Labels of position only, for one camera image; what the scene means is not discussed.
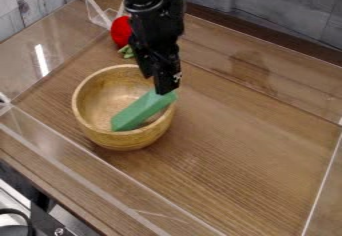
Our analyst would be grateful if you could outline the green rectangular block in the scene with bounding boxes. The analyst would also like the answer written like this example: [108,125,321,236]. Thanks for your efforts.
[110,89,177,132]

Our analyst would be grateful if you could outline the clear acrylic triangular bracket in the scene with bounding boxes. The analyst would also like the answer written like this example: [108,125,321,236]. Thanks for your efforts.
[84,0,125,30]

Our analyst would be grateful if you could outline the black metal bracket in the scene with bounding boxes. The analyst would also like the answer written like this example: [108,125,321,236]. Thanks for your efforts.
[30,202,76,236]

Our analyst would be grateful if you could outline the black cable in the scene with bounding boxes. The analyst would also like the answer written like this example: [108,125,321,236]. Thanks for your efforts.
[0,208,34,236]

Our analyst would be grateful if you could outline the red felt strawberry toy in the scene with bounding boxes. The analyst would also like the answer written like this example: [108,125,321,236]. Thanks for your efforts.
[109,16,133,59]

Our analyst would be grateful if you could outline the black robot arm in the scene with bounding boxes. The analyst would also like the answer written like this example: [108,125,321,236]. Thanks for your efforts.
[124,0,184,95]

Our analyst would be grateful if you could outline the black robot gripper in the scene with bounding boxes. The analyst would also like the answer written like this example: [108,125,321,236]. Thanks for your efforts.
[126,0,184,95]

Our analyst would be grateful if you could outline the brown wooden bowl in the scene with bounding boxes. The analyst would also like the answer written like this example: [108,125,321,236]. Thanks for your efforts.
[70,64,174,151]

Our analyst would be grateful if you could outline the clear acrylic tray enclosure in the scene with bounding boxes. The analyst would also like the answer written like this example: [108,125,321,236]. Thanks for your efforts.
[0,0,342,236]

